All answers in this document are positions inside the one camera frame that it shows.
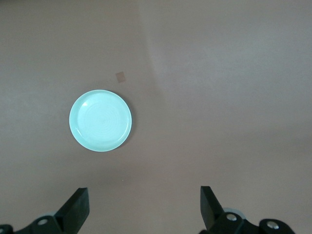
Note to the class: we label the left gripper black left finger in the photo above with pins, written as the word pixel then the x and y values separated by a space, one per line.
pixel 73 212

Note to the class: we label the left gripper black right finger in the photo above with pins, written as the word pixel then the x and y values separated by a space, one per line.
pixel 212 212

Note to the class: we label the light green round plate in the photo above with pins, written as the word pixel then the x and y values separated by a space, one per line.
pixel 100 120

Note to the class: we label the small brown tape patch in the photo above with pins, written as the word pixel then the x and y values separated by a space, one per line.
pixel 120 77

